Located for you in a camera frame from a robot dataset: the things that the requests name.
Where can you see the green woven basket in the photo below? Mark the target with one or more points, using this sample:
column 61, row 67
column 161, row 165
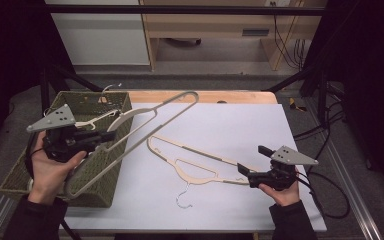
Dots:
column 80, row 100

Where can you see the person's right hand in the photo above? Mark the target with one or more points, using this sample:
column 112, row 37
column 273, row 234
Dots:
column 285, row 196

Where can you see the person's left hand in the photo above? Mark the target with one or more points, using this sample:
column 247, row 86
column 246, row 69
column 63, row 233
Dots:
column 48, row 176

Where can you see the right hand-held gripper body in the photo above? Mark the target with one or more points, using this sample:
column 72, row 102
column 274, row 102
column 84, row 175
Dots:
column 291, row 156

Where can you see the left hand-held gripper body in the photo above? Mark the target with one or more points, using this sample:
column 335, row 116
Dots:
column 55, row 118

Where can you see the white paper sheet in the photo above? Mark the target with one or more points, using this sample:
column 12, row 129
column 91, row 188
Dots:
column 220, row 133

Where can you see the white cabinet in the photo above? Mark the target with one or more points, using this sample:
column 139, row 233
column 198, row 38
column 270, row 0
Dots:
column 103, row 36

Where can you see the black metal stand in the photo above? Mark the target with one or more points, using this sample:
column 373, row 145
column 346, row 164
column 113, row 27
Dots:
column 321, row 93
column 45, row 86

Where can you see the yellow and black tool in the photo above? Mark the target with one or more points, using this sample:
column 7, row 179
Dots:
column 294, row 105

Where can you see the black curtain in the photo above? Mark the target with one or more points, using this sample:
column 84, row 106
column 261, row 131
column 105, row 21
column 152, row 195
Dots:
column 373, row 83
column 10, row 66

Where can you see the black horizontal frame bar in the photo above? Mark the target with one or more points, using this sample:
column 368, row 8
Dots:
column 180, row 10

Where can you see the light wooden desk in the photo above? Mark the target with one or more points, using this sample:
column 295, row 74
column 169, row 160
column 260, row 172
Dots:
column 210, row 25

